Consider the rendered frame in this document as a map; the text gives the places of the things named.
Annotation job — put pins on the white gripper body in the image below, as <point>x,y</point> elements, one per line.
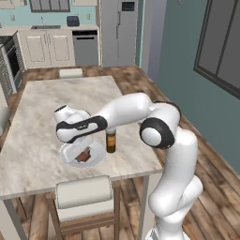
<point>69,152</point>

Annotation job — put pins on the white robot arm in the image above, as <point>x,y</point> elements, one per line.
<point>175,162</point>

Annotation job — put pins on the brown cupcake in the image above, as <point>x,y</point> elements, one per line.
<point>83,156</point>

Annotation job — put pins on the white round plate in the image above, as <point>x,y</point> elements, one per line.
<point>97,153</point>

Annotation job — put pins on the brown cinnamon bottle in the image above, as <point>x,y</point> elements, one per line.
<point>111,143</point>

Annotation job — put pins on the wooden chair with white cushion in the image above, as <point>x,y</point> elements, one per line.
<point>70,72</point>
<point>82,195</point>

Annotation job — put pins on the grey table leg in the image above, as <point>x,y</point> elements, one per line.
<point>14,218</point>
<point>143,206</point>

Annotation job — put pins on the grey dishwasher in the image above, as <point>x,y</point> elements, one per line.
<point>85,48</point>

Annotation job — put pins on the cream base cupboards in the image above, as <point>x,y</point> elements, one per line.
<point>47,48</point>

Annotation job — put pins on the black and steel oven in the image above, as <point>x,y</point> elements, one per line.
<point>12,59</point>

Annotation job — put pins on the steel sink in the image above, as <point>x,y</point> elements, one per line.
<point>46,27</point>

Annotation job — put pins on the grey steel fridge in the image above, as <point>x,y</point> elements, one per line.
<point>118,34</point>

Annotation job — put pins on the dark blue toaster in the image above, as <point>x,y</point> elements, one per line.
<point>72,21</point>

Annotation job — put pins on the steel tap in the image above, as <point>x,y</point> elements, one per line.
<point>42,20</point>

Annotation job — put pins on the large dark framed window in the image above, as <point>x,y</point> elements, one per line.
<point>218,43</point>

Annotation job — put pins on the white wall socket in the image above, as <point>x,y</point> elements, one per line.
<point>12,18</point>
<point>88,16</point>

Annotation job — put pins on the dark framed wall window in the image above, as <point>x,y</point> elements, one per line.
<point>50,5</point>

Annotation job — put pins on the cream wall cupboard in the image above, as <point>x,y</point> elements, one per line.
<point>85,2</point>
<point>12,3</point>

